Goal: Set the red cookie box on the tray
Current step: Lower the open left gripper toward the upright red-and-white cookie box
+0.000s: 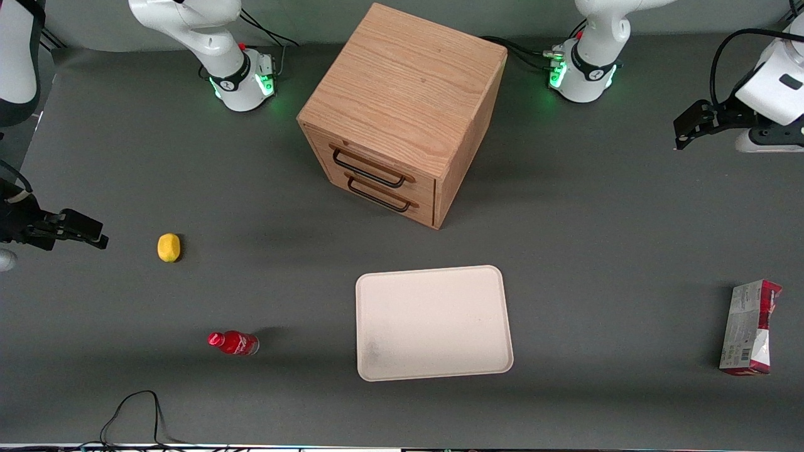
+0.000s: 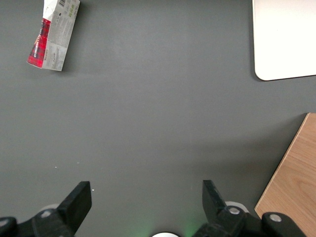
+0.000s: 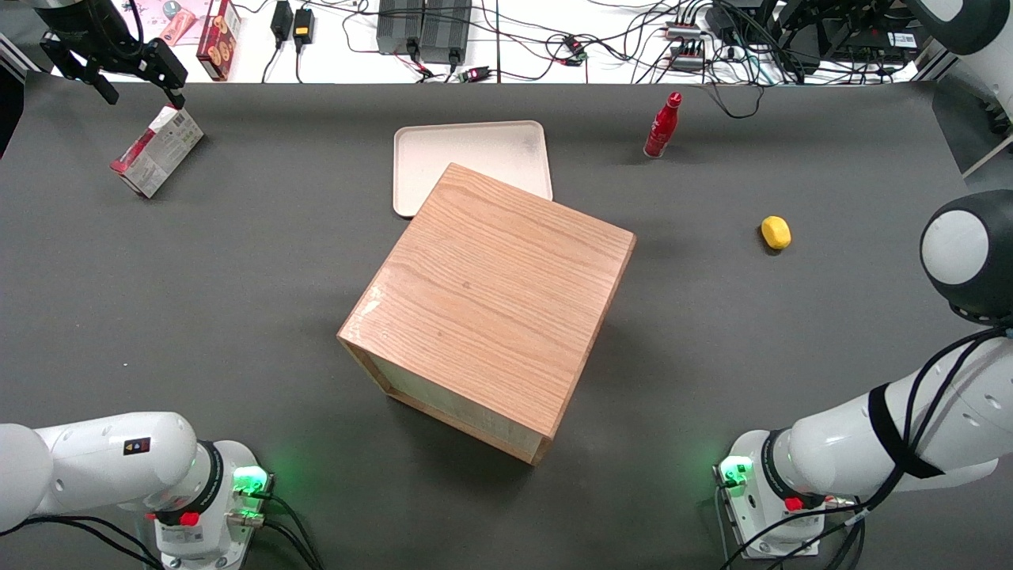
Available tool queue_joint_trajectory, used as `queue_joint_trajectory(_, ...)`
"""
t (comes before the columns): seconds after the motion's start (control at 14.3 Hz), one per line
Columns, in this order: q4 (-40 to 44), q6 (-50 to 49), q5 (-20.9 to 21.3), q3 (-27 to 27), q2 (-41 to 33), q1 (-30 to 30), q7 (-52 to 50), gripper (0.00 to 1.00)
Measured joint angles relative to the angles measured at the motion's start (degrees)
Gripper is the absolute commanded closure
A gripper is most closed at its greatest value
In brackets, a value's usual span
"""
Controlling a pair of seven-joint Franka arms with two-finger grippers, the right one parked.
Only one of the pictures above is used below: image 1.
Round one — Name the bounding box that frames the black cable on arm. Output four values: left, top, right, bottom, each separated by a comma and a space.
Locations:
709, 28, 804, 109
0, 159, 33, 194

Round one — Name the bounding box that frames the black left arm base cable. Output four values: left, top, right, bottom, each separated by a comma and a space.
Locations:
480, 35, 567, 71

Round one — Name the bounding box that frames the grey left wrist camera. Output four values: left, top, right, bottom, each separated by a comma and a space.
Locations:
734, 128, 804, 154

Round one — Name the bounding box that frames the beige plastic tray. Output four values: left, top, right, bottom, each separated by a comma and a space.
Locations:
356, 265, 514, 382

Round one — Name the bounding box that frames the black right arm base cable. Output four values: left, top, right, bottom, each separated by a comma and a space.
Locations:
239, 8, 300, 77

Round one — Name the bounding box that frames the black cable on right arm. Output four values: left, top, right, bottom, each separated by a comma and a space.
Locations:
0, 159, 33, 194

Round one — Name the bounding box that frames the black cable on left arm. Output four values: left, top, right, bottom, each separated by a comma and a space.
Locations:
709, 28, 804, 109

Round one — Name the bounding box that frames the wooden drawer cabinet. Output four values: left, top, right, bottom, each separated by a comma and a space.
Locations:
296, 3, 508, 230

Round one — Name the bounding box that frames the black arm base cable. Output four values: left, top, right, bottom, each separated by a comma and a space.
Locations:
239, 8, 300, 77
480, 35, 567, 71

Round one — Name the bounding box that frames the red cookie box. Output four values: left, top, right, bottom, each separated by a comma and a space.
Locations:
719, 279, 783, 377

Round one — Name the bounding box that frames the black looped table edge cable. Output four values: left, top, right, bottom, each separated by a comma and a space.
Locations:
99, 390, 189, 449

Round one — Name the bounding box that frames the black metal drawer handle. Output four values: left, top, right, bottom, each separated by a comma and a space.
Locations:
330, 143, 416, 189
345, 173, 420, 213

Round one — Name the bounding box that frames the wooden drawer front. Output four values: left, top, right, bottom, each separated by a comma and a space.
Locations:
304, 124, 438, 203
313, 156, 436, 228

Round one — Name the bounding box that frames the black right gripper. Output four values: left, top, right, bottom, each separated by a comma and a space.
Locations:
0, 181, 109, 252

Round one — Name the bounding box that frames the red soda bottle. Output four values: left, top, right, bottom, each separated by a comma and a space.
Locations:
207, 331, 260, 357

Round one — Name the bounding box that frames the yellow lemon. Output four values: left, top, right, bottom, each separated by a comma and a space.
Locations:
157, 233, 182, 263

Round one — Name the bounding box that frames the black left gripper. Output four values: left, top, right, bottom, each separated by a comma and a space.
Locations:
673, 94, 768, 151

